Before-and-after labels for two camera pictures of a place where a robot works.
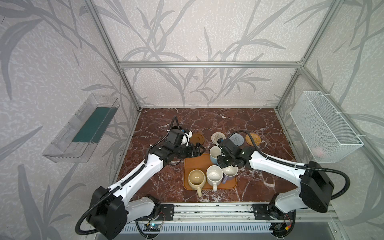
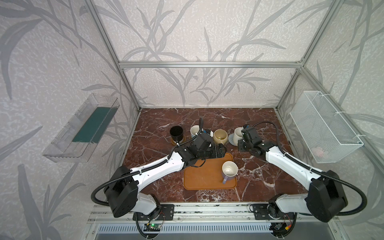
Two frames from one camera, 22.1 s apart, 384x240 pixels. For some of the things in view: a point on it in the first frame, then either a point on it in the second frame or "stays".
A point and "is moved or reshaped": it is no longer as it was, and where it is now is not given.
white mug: [214, 174] to [238, 135]
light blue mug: [214, 151] is moved or reshaped
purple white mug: [230, 173] stays
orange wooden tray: [202, 161] stays
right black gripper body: [225, 162] to [245, 133]
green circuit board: [152, 227] stays
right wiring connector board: [281, 227] stays
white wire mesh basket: [328, 136] stays
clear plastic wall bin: [79, 139] stays
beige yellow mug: [197, 179] to [220, 136]
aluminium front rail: [262, 210] stays
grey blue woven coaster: [237, 138] stays
